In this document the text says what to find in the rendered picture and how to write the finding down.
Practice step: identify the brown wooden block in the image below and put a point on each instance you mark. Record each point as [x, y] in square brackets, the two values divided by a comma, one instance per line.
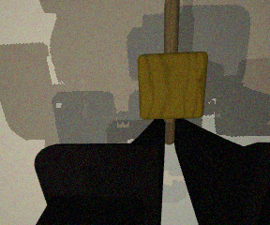
[172, 85]

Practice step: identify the purple string with wooden stick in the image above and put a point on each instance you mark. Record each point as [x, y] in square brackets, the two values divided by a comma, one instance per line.
[171, 32]

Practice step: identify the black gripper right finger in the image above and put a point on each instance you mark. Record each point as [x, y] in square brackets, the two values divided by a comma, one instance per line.
[226, 182]

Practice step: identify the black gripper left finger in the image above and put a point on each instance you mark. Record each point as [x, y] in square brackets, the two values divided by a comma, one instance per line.
[132, 170]

